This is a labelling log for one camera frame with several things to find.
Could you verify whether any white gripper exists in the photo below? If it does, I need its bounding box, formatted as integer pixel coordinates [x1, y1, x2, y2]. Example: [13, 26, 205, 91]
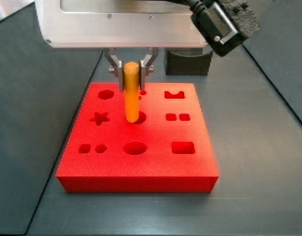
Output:
[36, 0, 207, 91]

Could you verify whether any yellow oval peg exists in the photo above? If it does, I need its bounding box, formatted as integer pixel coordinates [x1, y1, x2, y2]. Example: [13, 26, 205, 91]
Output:
[124, 62, 140, 123]

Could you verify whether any red shape sorter board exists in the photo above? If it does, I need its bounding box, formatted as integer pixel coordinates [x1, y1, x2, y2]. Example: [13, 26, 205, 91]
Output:
[56, 83, 220, 192]

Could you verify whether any black curved holder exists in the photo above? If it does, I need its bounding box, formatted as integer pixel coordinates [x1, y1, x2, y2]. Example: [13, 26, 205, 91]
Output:
[165, 48, 213, 76]

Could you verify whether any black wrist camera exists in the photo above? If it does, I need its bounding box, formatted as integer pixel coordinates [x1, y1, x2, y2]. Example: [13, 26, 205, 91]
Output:
[168, 0, 260, 56]

